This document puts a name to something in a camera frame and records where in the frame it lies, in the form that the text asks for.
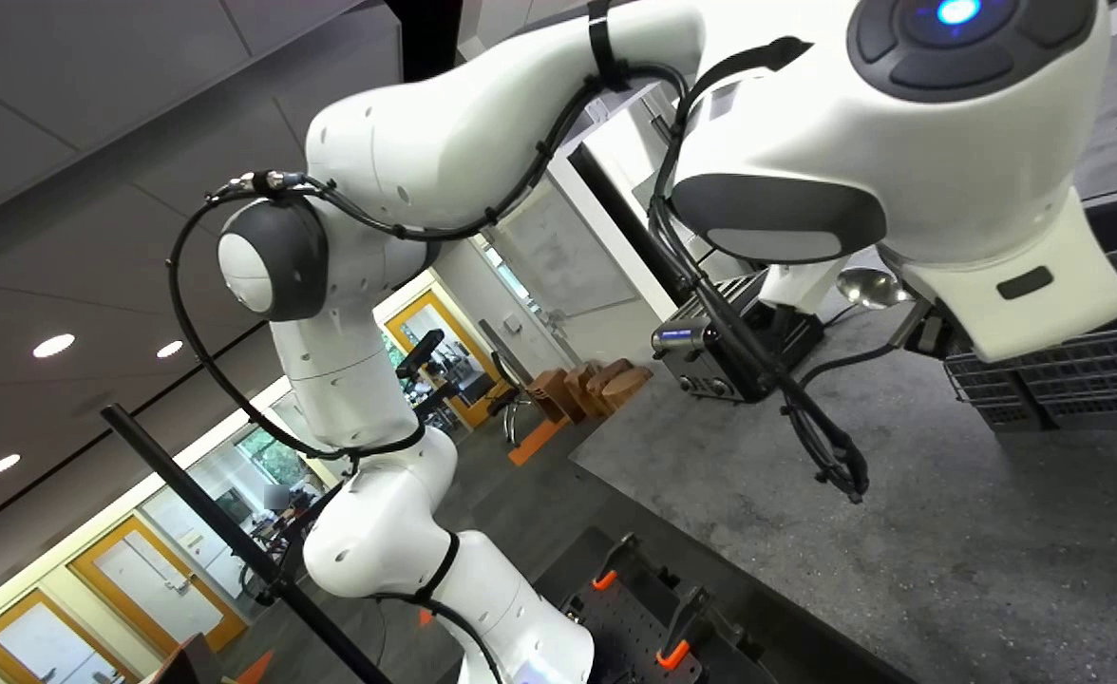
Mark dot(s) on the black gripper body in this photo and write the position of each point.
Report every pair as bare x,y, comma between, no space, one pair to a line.
935,331

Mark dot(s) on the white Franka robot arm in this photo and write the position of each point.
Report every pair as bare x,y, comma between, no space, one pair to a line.
485,115

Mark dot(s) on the stainless steel refrigerator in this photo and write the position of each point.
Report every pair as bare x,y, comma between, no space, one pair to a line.
620,212

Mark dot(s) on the brown wooden furniture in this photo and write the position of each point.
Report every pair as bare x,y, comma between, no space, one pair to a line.
590,384

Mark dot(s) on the orange black clamp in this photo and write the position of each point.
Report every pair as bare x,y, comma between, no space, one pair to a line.
606,585
675,657

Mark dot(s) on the orange floor object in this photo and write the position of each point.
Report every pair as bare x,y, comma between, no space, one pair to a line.
534,438

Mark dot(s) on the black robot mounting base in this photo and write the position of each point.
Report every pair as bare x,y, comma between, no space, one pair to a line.
635,631

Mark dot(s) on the black office chair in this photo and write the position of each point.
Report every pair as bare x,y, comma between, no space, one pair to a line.
423,350

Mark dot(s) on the black ceiling column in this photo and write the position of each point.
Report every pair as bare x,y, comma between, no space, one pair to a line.
426,40

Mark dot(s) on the black diagonal pole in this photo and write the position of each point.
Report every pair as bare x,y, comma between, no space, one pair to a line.
241,549

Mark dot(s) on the orange floor cone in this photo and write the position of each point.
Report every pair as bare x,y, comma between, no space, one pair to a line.
255,663

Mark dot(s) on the round ceiling light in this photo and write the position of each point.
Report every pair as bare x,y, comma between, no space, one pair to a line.
168,346
2,465
51,344

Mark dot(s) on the yellow framed glass door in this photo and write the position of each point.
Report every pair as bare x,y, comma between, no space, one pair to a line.
40,642
160,591

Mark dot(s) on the yellow door frame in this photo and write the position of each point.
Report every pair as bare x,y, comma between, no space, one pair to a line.
412,311

